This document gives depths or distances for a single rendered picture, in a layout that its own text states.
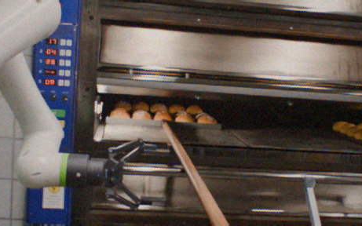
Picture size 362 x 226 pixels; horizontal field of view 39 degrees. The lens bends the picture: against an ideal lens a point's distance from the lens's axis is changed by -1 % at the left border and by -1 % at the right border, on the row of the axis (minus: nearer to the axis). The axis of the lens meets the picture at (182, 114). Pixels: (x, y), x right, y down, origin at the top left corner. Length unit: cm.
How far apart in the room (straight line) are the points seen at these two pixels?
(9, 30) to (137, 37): 92
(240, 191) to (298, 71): 51
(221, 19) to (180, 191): 67
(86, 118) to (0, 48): 93
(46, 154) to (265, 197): 97
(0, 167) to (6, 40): 101
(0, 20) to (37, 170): 48
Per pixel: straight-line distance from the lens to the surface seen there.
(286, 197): 206
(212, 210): 108
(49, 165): 138
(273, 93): 182
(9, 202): 201
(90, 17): 189
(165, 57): 188
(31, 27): 108
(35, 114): 141
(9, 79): 132
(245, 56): 194
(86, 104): 190
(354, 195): 218
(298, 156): 204
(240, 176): 160
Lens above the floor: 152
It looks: 7 degrees down
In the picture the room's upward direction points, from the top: 4 degrees clockwise
